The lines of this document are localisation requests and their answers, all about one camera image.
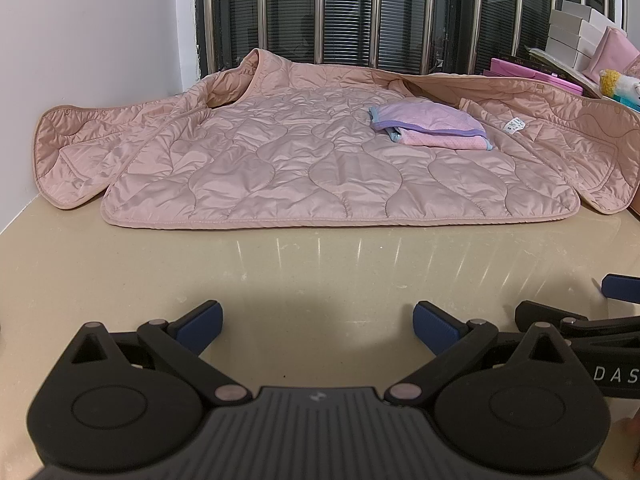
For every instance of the pink cushion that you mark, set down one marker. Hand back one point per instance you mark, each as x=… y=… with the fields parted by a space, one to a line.
x=617 y=55

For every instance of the stack of white boxes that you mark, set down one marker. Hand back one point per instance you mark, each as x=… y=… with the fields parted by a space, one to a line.
x=575 y=35

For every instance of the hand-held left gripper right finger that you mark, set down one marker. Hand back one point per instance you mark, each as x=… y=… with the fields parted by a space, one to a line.
x=435 y=321

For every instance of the yellow white plush toy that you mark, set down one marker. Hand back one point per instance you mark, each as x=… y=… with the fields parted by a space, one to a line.
x=617 y=85

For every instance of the magenta flat box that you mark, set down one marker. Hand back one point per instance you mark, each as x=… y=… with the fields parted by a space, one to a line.
x=520 y=71

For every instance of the pink blue purple-trimmed vest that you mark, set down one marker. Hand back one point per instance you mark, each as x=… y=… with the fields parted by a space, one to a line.
x=430 y=125

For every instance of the pink quilted jacket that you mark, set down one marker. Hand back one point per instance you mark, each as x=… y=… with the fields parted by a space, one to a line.
x=300 y=160

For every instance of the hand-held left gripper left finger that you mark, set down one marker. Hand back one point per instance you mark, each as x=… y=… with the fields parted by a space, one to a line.
x=200 y=319

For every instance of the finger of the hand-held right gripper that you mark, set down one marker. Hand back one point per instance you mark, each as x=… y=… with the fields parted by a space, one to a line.
x=622 y=287
x=542 y=314

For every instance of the metal window grille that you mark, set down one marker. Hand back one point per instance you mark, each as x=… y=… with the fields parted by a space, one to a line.
x=350 y=10

